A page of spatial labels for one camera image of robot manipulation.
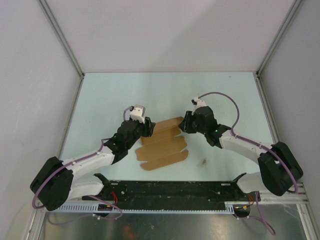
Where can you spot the aluminium corner post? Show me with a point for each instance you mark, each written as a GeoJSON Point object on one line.
{"type": "Point", "coordinates": [52, 20]}
{"type": "Point", "coordinates": [284, 27]}

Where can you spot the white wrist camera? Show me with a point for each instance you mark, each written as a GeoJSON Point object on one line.
{"type": "Point", "coordinates": [198, 103]}
{"type": "Point", "coordinates": [137, 113]}

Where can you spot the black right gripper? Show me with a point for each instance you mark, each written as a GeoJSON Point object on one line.
{"type": "Point", "coordinates": [185, 124]}

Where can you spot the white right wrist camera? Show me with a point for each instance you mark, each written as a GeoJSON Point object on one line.
{"type": "Point", "coordinates": [198, 103]}

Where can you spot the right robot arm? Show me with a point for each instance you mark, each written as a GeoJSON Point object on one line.
{"type": "Point", "coordinates": [279, 171]}

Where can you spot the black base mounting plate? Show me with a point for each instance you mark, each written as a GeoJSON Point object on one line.
{"type": "Point", "coordinates": [175, 195]}

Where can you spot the right aluminium corner post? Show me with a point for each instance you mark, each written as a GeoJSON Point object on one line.
{"type": "Point", "coordinates": [284, 27]}

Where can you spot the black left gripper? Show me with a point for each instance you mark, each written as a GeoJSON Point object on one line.
{"type": "Point", "coordinates": [147, 127]}

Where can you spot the grey slotted cable duct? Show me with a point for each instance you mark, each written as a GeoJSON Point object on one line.
{"type": "Point", "coordinates": [98, 207]}

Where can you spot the left aluminium corner post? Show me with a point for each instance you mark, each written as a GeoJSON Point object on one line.
{"type": "Point", "coordinates": [52, 20]}

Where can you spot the brown cardboard box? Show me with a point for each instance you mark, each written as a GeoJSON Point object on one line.
{"type": "Point", "coordinates": [165, 147]}

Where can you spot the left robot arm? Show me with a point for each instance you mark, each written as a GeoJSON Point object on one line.
{"type": "Point", "coordinates": [61, 180]}

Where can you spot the aluminium frame rail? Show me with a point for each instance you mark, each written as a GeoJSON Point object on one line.
{"type": "Point", "coordinates": [264, 194]}

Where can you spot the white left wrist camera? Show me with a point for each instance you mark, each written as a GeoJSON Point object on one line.
{"type": "Point", "coordinates": [137, 113]}

